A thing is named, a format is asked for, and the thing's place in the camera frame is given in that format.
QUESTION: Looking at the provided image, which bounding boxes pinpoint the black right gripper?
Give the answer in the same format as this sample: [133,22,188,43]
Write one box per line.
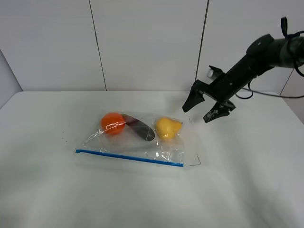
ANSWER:
[182,74,235,123]

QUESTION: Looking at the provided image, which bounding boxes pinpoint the clear zip bag blue zipper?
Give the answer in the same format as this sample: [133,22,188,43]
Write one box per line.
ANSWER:
[76,111,201,167]

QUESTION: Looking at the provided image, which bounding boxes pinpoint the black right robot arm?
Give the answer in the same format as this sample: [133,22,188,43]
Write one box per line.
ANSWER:
[182,31,304,123]

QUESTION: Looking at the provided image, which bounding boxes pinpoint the yellow pear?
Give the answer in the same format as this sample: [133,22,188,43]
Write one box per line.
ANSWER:
[155,117,182,140]

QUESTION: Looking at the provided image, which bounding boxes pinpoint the dark purple eggplant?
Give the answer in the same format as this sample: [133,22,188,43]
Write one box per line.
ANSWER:
[122,114,155,142]

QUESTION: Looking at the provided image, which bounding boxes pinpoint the orange fruit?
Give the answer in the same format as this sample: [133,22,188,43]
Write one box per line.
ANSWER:
[100,112,125,135]

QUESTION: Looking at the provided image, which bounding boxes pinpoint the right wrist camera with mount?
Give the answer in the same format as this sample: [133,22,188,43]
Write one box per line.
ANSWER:
[207,66,225,81]

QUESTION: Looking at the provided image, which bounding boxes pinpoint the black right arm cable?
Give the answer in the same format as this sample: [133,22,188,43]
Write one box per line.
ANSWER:
[236,17,304,99]

